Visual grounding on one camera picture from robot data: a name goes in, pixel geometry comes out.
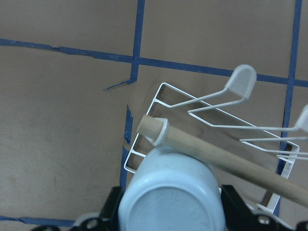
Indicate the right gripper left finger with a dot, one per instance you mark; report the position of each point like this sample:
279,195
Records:
106,219

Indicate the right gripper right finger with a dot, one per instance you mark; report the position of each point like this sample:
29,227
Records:
239,217

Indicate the light blue plastic cup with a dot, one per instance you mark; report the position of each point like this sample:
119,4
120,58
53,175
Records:
171,191

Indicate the brown paper table cover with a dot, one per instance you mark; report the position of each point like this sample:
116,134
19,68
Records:
75,73

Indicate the white wire cup rack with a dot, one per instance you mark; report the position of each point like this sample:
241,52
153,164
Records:
208,124

